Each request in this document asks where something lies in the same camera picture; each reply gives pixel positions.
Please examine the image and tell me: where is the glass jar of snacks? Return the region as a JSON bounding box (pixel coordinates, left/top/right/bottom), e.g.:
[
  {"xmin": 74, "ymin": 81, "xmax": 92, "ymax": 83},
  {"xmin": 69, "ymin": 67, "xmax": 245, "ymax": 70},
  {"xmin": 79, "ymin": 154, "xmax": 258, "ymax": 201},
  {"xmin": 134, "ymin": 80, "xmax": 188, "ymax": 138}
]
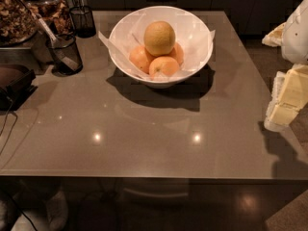
[{"xmin": 25, "ymin": 0, "xmax": 73, "ymax": 35}]

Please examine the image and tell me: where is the left orange in bowl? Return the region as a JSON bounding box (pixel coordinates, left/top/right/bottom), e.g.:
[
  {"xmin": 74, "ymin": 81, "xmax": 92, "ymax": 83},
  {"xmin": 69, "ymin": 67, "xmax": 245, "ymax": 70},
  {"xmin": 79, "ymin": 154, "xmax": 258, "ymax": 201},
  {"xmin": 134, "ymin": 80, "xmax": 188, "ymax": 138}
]
[{"xmin": 129, "ymin": 45, "xmax": 154, "ymax": 74}]

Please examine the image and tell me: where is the white bowl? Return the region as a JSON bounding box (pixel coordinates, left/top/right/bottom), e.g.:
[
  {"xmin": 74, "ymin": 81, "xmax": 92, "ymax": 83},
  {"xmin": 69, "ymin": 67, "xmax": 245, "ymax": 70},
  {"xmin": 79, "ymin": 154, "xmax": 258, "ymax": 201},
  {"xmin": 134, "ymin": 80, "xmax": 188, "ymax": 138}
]
[{"xmin": 108, "ymin": 5, "xmax": 215, "ymax": 90}]

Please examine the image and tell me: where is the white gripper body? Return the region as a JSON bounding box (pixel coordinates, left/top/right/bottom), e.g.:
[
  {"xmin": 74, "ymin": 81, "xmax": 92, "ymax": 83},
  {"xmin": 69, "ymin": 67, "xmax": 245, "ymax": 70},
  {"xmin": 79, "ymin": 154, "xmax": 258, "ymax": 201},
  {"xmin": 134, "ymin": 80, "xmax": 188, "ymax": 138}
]
[{"xmin": 291, "ymin": 64, "xmax": 308, "ymax": 76}]

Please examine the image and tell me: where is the black cable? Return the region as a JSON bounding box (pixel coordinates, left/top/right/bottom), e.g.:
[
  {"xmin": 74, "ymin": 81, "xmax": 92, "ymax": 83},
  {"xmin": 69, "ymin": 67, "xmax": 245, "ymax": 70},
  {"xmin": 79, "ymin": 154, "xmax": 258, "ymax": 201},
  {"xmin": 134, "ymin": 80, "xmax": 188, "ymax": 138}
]
[{"xmin": 0, "ymin": 94, "xmax": 19, "ymax": 156}]

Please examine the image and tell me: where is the black mesh cup front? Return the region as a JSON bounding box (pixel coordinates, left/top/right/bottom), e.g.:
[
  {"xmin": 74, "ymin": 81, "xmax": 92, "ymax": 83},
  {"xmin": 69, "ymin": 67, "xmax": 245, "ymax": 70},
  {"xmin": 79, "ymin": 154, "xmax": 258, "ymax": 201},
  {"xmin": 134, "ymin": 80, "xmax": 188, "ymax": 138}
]
[{"xmin": 45, "ymin": 34, "xmax": 83, "ymax": 75}]

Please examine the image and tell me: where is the front orange in bowl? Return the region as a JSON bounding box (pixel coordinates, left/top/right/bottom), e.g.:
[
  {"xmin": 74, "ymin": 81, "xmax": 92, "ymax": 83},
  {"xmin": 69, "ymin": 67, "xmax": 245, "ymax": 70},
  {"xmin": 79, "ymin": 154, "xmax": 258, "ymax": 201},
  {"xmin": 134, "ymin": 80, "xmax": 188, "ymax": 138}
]
[{"xmin": 149, "ymin": 56, "xmax": 180, "ymax": 79}]

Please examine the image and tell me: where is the large yellow-orange top orange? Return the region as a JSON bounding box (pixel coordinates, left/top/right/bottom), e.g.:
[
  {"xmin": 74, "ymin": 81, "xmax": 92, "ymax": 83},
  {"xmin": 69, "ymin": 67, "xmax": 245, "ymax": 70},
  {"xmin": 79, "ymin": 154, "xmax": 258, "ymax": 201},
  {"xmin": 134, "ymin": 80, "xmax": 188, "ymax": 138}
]
[{"xmin": 143, "ymin": 21, "xmax": 175, "ymax": 57}]

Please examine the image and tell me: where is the white paper liner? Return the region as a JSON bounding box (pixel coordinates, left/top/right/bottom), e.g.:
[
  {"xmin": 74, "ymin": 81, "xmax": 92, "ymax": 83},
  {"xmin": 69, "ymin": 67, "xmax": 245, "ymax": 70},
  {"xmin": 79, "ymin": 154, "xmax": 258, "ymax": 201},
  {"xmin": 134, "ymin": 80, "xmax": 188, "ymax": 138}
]
[{"xmin": 97, "ymin": 11, "xmax": 217, "ymax": 82}]

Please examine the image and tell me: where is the black mesh cup back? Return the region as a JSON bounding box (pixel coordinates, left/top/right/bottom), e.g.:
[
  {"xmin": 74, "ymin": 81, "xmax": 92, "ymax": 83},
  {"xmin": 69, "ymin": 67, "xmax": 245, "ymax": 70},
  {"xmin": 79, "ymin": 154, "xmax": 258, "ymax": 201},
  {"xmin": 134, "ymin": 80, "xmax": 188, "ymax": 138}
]
[{"xmin": 69, "ymin": 6, "xmax": 96, "ymax": 39}]

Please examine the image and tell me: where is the tray of nuts left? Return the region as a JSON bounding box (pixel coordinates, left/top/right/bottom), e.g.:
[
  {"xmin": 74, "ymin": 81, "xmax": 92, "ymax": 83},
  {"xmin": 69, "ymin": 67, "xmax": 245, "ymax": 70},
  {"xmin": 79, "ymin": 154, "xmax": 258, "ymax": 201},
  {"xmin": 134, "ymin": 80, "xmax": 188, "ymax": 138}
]
[{"xmin": 0, "ymin": 0, "xmax": 37, "ymax": 47}]

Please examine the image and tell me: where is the right back orange in bowl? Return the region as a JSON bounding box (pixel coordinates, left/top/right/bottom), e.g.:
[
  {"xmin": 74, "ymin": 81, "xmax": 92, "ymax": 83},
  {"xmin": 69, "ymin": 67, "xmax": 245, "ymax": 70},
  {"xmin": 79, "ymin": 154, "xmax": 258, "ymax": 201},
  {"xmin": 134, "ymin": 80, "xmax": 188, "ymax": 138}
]
[{"xmin": 168, "ymin": 43, "xmax": 184, "ymax": 64}]

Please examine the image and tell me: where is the orange in bowl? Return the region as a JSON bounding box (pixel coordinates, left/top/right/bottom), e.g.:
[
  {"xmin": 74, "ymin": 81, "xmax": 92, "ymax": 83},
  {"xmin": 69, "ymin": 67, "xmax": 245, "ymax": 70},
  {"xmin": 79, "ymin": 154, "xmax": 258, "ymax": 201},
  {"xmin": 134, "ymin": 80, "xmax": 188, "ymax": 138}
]
[
  {"xmin": 168, "ymin": 43, "xmax": 184, "ymax": 64},
  {"xmin": 149, "ymin": 56, "xmax": 180, "ymax": 79},
  {"xmin": 129, "ymin": 45, "xmax": 154, "ymax": 74}
]

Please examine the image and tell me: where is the black mesh cup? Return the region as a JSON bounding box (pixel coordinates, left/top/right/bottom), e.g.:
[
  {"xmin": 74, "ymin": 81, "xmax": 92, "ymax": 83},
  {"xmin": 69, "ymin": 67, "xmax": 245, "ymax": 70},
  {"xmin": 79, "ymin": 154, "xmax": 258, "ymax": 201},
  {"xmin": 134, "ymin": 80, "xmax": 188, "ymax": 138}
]
[
  {"xmin": 69, "ymin": 6, "xmax": 96, "ymax": 39},
  {"xmin": 45, "ymin": 34, "xmax": 83, "ymax": 75}
]

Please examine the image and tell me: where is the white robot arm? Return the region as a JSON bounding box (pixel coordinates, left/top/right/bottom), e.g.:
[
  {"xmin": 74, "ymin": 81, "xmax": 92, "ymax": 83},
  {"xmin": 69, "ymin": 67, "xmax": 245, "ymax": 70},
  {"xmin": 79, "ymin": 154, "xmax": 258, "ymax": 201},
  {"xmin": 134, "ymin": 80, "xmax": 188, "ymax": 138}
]
[{"xmin": 262, "ymin": 0, "xmax": 308, "ymax": 132}]

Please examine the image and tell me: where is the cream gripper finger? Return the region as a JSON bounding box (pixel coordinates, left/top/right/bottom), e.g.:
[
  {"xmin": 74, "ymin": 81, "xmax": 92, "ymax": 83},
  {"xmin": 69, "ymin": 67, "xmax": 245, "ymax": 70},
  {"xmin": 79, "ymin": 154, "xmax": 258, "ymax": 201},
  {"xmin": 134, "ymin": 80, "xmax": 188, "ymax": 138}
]
[
  {"xmin": 264, "ymin": 71, "xmax": 286, "ymax": 132},
  {"xmin": 278, "ymin": 69, "xmax": 308, "ymax": 126}
]

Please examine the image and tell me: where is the dark brown box device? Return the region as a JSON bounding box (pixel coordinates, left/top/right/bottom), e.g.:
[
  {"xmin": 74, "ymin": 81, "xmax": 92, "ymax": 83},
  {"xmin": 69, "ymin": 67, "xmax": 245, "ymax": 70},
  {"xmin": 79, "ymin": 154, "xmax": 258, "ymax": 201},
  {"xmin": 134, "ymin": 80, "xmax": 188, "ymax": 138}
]
[{"xmin": 0, "ymin": 64, "xmax": 36, "ymax": 111}]

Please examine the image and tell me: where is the metal serving scoop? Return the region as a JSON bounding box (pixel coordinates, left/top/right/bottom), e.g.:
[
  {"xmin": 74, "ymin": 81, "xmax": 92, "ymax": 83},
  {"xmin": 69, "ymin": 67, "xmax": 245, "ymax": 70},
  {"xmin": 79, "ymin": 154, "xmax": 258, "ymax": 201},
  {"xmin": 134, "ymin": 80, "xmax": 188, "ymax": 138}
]
[{"xmin": 17, "ymin": 0, "xmax": 80, "ymax": 72}]

